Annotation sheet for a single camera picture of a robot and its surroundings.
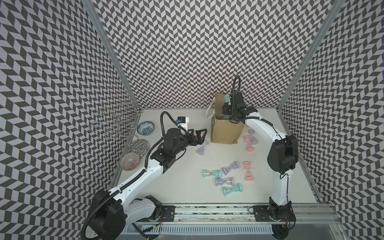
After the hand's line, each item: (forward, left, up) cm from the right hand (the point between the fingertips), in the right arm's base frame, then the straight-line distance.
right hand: (225, 108), depth 93 cm
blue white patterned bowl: (-2, +55, -16) cm, 57 cm away
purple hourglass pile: (-21, +16, -17) cm, 31 cm away
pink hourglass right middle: (-19, -15, -16) cm, 29 cm away
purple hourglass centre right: (-31, -3, -17) cm, 35 cm away
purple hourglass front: (-39, +6, -16) cm, 43 cm away
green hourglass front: (-44, +2, -16) cm, 47 cm away
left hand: (-21, +16, +6) cm, 27 cm away
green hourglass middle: (-35, +7, -16) cm, 39 cm away
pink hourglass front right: (-30, -11, -17) cm, 36 cm away
